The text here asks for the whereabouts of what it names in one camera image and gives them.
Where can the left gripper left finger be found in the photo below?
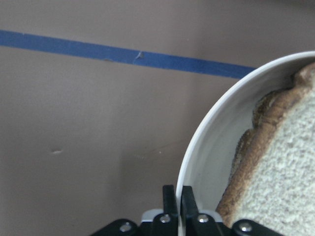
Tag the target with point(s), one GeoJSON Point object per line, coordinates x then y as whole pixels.
{"type": "Point", "coordinates": [162, 222]}

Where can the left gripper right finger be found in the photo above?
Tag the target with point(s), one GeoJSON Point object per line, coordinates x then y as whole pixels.
{"type": "Point", "coordinates": [197, 222]}

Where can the cream round plate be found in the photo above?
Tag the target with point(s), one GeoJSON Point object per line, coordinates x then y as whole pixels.
{"type": "Point", "coordinates": [207, 163]}

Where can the bread slice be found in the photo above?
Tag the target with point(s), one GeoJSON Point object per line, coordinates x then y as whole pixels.
{"type": "Point", "coordinates": [263, 105]}
{"type": "Point", "coordinates": [272, 179]}

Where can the bread slice on plate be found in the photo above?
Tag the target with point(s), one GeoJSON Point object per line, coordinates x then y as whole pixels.
{"type": "Point", "coordinates": [263, 105]}

